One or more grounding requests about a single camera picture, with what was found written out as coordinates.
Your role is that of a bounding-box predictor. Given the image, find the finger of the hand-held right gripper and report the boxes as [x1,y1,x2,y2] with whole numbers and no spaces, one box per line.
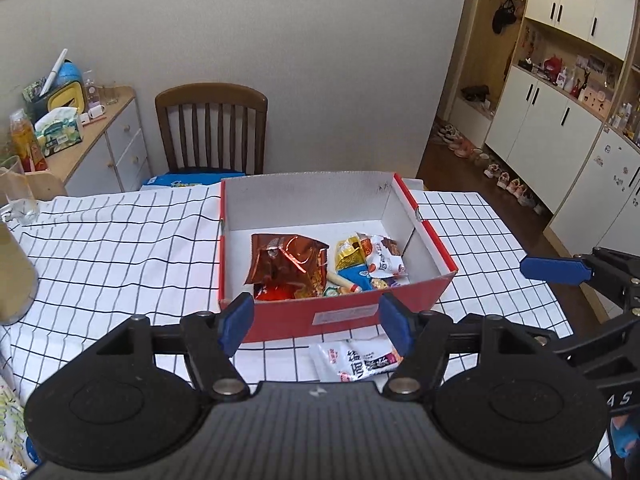
[530,311,640,377]
[519,246,640,312]

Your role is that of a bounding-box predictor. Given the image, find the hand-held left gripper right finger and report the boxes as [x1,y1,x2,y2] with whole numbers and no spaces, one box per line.
[378,291,581,402]

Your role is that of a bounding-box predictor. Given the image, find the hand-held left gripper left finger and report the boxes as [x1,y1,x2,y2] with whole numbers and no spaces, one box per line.
[55,291,256,402]

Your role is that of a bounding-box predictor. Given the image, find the red cardboard box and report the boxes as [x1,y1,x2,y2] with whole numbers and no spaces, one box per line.
[217,171,459,344]

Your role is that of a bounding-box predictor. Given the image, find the blue cookie packet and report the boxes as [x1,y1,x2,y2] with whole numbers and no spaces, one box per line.
[339,266,392,294]

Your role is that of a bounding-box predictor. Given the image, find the white packet with black lettering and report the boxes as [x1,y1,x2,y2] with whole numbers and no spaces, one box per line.
[308,336,405,384]

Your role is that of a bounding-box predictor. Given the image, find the white and orange snack packet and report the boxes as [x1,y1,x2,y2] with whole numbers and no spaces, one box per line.
[367,249,407,279]

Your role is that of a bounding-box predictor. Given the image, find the beige sausage stick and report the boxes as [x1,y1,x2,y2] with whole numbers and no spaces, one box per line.
[327,270,362,294]

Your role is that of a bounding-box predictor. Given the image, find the red-brown foil snack packet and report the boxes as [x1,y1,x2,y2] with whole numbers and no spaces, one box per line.
[244,232,331,301]

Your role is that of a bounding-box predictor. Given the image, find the white packet with wafer picture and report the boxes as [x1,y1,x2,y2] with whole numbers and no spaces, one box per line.
[356,232,401,257]

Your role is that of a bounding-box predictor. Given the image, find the yellow snack packet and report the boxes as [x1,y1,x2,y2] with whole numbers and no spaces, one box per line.
[333,236,369,272]

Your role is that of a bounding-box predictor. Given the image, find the person's right hand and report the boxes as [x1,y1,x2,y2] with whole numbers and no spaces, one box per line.
[611,412,640,460]

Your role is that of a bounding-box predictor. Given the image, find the red snack packet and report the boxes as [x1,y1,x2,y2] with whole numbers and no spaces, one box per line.
[253,282,302,301]

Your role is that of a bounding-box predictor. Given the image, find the white cabinet with stickers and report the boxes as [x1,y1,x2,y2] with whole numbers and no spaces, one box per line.
[549,124,640,257]

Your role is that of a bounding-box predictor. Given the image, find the row of shoes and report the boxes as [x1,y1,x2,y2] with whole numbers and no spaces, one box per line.
[430,119,550,217]

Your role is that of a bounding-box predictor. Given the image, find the checkered white tablecloth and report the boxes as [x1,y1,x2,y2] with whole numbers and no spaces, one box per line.
[0,189,576,413]

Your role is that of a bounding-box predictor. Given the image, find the blue chair cushion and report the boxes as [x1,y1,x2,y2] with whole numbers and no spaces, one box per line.
[139,172,247,192]

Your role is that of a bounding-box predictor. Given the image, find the group of shelf ornaments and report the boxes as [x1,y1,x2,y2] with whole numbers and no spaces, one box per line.
[517,25,640,136]

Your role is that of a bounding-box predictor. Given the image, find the black shoes on shelf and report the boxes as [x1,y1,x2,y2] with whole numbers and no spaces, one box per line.
[460,84,492,104]

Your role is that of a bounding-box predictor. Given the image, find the wooden chair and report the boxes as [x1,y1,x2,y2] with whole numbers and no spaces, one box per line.
[154,82,269,177]

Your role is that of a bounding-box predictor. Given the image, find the wooden sideboard with white drawers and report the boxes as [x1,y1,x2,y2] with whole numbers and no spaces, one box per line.
[22,85,153,198]

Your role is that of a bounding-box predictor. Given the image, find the gold thermos jug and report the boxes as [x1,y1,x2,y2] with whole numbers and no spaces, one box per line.
[0,221,40,327]

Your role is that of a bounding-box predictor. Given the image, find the light wooden rack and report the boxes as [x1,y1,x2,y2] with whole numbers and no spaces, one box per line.
[24,170,69,199]

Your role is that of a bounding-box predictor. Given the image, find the colourful packet at bottom left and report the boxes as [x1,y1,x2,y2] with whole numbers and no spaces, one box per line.
[0,372,42,480]

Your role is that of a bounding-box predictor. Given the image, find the clear drinking glass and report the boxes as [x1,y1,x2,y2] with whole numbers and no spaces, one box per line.
[0,155,41,227]

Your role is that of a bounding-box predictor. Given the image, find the black hanging bag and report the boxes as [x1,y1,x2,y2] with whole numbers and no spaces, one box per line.
[492,0,519,36]

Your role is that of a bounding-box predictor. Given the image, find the green tissue box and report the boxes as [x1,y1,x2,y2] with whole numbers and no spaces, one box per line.
[34,107,84,157]

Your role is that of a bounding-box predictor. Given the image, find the glass cups on sideboard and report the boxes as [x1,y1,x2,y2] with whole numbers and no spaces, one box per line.
[81,69,122,107]

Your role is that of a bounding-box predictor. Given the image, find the yellow and blue box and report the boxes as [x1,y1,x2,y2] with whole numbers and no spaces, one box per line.
[47,60,87,111]

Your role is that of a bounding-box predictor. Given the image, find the white stick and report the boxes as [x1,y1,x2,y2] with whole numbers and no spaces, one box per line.
[39,48,69,98]

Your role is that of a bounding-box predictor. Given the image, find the white wall cabinet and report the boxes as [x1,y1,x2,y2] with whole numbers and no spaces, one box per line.
[484,0,640,216]

